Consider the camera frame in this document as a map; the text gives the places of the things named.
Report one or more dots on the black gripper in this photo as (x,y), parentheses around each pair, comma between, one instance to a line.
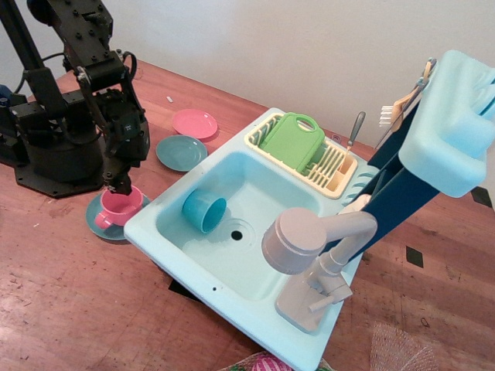
(125,129)

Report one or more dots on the pink toy cup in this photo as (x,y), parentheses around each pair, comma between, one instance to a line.
(118,208)

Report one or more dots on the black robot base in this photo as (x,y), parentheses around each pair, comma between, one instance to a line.
(57,162)

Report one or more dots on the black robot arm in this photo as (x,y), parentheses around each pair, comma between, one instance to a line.
(85,29)

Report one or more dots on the teal saucer near sink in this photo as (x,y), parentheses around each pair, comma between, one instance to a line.
(115,232)

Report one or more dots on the teal toy cup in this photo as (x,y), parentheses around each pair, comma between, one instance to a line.
(204,209)

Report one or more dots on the light blue toy sink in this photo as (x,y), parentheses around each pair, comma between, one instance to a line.
(225,269)

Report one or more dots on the teal plate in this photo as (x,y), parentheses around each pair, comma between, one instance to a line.
(181,153)

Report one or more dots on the pink plate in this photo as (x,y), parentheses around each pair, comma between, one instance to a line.
(195,123)

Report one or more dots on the green cutting board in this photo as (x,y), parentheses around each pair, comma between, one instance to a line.
(293,140)

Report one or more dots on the grey toy faucet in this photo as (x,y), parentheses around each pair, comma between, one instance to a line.
(313,252)

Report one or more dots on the cream dish rack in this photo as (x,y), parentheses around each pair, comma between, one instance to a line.
(329,171)

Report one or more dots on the pink white mesh ball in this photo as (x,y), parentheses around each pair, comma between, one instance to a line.
(269,363)

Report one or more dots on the white bristle brush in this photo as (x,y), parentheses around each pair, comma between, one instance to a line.
(385,115)

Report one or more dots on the dark blue shelf posts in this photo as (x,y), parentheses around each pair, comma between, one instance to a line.
(395,193)

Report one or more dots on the white mesh net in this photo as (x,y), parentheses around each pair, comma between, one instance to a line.
(394,349)

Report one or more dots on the grey handled utensil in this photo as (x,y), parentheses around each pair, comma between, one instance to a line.
(355,129)

